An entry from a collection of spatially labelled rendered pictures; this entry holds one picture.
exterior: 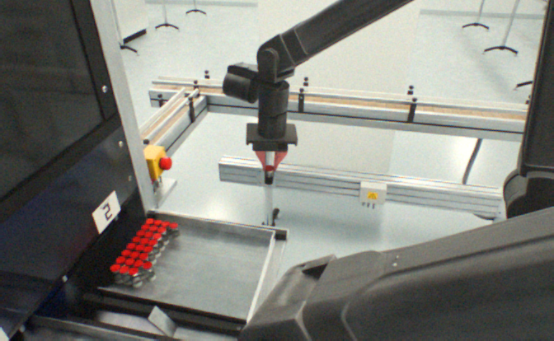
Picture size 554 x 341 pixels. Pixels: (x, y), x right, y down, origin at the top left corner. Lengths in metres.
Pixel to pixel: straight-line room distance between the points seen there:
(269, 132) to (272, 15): 1.49
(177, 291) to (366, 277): 0.72
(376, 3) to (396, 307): 0.46
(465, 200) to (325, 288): 1.70
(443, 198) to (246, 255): 1.17
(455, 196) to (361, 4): 1.41
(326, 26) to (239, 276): 0.59
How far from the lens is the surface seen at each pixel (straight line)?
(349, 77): 2.18
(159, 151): 1.10
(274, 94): 0.66
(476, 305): 0.20
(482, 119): 1.67
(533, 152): 0.61
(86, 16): 0.85
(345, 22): 0.60
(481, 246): 0.20
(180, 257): 0.97
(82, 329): 0.89
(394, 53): 2.14
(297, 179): 1.83
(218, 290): 0.89
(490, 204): 1.95
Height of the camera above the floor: 1.58
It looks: 33 degrees down
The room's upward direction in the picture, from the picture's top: straight up
